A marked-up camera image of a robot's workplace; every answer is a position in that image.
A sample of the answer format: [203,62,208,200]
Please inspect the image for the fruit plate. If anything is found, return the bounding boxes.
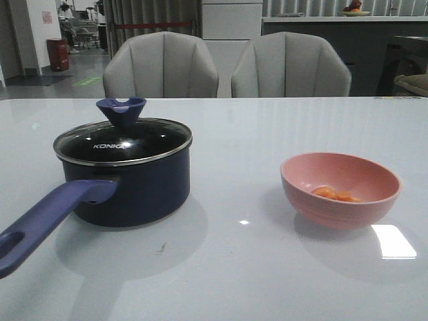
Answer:
[341,0,370,17]

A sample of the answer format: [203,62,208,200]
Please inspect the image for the beige sofa cushion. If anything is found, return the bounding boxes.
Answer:
[394,74,428,97]

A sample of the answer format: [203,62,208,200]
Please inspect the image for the left grey chair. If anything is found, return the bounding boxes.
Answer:
[103,31,219,98]

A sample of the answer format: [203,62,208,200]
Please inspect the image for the dark blue saucepan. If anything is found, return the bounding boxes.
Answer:
[1,145,191,277]

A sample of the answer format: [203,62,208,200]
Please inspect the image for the white cabinet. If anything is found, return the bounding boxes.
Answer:
[201,1,263,98]

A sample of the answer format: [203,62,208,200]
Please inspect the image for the grey chair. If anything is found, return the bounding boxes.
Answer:
[103,31,219,98]
[231,32,352,98]

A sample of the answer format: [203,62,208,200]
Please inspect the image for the orange ham slices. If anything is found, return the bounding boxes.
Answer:
[312,186,361,203]

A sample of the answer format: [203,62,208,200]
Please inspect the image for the dark counter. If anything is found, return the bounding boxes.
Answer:
[261,15,428,97]

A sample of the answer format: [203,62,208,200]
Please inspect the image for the right grey chair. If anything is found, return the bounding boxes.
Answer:
[231,32,352,98]

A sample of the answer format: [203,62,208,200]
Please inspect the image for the person in background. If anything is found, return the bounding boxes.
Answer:
[58,0,79,54]

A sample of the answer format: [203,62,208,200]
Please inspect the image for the red trash bin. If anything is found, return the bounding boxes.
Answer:
[46,38,70,72]

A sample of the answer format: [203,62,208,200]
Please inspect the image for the glass lid with blue knob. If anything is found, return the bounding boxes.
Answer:
[53,97,193,167]

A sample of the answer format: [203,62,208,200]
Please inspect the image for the pink bowl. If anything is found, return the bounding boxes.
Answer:
[280,152,401,230]

